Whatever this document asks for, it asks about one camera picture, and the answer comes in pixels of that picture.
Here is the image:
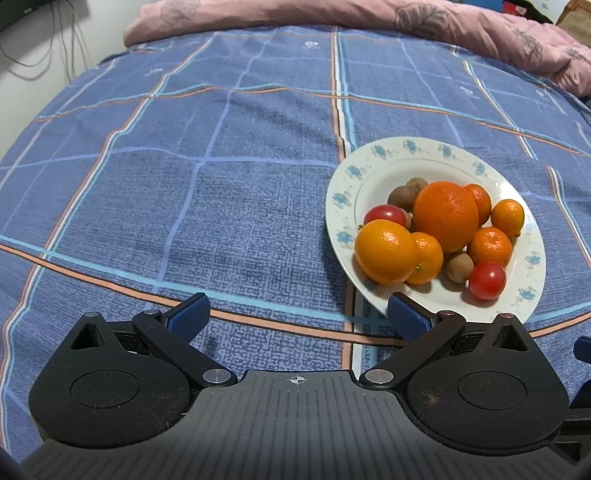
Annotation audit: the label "small mandarin with stem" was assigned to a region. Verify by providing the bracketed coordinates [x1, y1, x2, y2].
[407, 232, 444, 285]

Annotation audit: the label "blue plaid bed sheet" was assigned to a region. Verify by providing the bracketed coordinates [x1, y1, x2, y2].
[1, 27, 590, 460]

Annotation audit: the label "middle brown longan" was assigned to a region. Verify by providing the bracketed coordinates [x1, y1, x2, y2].
[387, 185, 417, 212]

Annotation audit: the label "back red cherry tomato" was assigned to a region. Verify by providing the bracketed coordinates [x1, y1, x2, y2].
[363, 204, 407, 227]

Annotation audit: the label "pink floral quilt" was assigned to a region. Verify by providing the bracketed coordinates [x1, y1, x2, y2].
[123, 0, 590, 98]

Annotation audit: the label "hanging black cables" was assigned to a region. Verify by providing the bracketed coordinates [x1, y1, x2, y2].
[0, 0, 91, 84]

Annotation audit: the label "white floral ceramic plate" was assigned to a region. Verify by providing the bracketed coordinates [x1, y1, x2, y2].
[325, 137, 546, 323]

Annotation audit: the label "back mandarin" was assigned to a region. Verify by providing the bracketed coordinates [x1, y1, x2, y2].
[464, 184, 492, 226]

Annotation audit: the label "red cherry tomato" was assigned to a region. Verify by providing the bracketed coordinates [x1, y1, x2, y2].
[363, 204, 407, 227]
[468, 262, 506, 301]

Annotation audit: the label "right yellow-orange mandarin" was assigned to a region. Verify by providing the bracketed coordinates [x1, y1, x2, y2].
[491, 199, 525, 238]

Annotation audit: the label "back brown longan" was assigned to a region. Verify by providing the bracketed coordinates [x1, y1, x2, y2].
[406, 177, 428, 194]

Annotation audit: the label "front right mandarin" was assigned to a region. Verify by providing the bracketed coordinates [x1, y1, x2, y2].
[468, 227, 513, 267]

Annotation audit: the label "left front mandarin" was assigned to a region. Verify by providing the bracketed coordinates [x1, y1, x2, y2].
[355, 220, 419, 286]

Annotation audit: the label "brown pillow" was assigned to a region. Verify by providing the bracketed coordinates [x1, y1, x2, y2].
[556, 0, 591, 47]

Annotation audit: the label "front brown longan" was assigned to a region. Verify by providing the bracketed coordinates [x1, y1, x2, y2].
[446, 252, 474, 284]

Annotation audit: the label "front red cherry tomato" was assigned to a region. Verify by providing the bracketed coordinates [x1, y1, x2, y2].
[468, 262, 506, 301]

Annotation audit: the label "large orange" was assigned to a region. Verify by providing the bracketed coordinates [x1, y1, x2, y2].
[413, 181, 479, 253]

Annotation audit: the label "brown longan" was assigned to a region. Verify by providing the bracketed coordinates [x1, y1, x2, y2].
[406, 177, 428, 194]
[387, 185, 417, 212]
[446, 252, 474, 284]

